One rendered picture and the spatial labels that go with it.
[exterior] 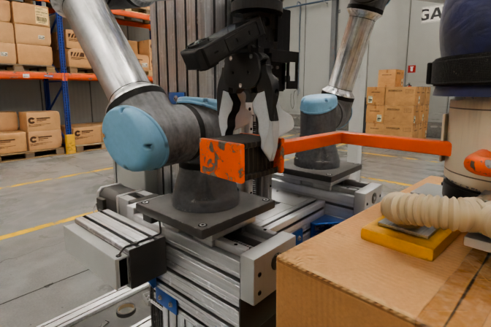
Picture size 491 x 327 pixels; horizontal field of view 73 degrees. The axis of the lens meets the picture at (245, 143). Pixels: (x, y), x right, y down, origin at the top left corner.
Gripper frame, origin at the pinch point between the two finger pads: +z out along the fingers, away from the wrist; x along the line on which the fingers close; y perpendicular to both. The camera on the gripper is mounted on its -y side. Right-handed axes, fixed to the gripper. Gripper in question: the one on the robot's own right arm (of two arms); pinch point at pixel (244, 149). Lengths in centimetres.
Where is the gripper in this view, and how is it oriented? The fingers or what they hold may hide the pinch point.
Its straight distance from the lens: 47.2
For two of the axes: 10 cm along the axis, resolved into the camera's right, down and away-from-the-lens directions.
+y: 7.3, -1.0, 6.8
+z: -0.1, 9.9, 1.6
